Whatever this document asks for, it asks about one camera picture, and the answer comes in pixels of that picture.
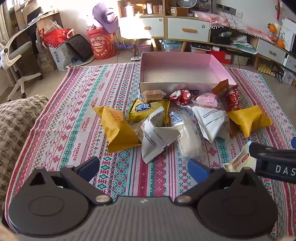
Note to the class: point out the wooden desk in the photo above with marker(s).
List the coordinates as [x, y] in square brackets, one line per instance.
[48, 19]

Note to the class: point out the white office chair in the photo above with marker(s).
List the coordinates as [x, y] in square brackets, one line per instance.
[20, 49]

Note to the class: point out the blue-lidded clear storage box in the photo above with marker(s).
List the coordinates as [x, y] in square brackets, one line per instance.
[172, 46]

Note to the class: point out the red shopping bag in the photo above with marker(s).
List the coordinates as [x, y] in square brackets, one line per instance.
[55, 37]

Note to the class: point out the orange fruit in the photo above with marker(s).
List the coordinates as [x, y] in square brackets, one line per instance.
[281, 43]
[272, 27]

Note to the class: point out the red box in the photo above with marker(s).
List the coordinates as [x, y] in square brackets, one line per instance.
[220, 56]

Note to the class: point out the white desk fan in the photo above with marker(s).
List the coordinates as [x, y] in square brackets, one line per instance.
[186, 3]

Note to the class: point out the red hanging ornament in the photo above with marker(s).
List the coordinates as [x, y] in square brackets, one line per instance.
[278, 11]

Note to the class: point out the white patterned box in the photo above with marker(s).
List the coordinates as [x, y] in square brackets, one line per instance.
[285, 38]

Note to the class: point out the clear bread bag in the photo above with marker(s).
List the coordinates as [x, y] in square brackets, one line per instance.
[185, 136]

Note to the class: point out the pink cardboard box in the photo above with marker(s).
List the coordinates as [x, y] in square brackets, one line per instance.
[180, 69]

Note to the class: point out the white packet with orange label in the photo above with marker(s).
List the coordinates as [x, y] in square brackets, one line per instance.
[240, 160]

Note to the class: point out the low wooden shelf unit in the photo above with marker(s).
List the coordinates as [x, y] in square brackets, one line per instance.
[254, 62]

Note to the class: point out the narrow white low drawer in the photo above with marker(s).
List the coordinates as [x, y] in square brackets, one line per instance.
[290, 62]

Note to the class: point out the framed cat picture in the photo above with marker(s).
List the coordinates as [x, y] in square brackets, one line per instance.
[204, 4]

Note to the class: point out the purple toy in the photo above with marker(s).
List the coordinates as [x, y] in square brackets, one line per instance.
[124, 46]

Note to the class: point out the white triangular snack packet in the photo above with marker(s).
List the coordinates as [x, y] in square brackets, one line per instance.
[157, 136]
[210, 122]

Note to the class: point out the beige knitted blanket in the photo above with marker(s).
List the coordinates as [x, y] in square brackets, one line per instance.
[16, 129]

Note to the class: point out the wall sockets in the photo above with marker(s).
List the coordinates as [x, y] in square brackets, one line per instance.
[231, 10]

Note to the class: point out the white printed paper bag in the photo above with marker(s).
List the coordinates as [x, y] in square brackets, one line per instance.
[60, 56]

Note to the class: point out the red chips bucket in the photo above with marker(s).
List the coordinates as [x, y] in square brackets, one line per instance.
[101, 48]

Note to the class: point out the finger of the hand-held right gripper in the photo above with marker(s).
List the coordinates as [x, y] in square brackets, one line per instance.
[266, 150]
[293, 141]

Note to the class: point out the pink cloth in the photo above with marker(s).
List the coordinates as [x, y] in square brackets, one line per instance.
[212, 17]

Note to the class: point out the clear plastic bin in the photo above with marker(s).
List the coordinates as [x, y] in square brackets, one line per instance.
[240, 60]

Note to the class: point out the small cardboard box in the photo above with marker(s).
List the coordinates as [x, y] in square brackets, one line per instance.
[179, 11]

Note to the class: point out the black basket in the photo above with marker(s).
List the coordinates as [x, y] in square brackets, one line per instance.
[220, 39]

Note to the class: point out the yellow corrugated tray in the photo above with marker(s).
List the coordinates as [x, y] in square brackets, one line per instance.
[266, 70]

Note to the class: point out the black microwave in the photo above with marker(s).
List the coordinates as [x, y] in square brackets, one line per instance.
[293, 42]

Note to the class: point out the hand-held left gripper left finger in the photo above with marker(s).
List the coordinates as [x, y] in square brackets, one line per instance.
[89, 165]

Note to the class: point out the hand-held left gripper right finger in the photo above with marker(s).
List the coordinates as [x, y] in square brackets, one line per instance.
[196, 169]

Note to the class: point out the wooden cabinet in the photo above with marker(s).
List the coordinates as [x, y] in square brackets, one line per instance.
[165, 9]

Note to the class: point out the yellow snack packet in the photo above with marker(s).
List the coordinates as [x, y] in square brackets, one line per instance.
[249, 120]
[115, 129]

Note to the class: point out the pink snack packet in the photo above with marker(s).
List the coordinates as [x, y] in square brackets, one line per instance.
[208, 99]

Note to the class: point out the plain white box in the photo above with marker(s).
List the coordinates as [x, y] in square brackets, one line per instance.
[290, 23]

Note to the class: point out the purple sun hat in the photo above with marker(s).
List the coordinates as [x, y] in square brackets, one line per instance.
[104, 14]

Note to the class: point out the patterned woven mat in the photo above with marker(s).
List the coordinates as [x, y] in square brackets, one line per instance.
[76, 115]

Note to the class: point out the yellow packet with blue label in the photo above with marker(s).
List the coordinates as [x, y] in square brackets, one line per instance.
[141, 110]

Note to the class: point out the clear cracker packet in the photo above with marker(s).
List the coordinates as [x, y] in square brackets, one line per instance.
[152, 95]

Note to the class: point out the clear box with black device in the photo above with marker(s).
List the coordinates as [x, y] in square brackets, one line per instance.
[201, 47]

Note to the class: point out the red floral snack packet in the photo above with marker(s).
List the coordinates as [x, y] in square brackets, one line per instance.
[181, 97]

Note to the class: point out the wide white low drawer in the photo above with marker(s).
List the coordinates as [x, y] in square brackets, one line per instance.
[268, 48]

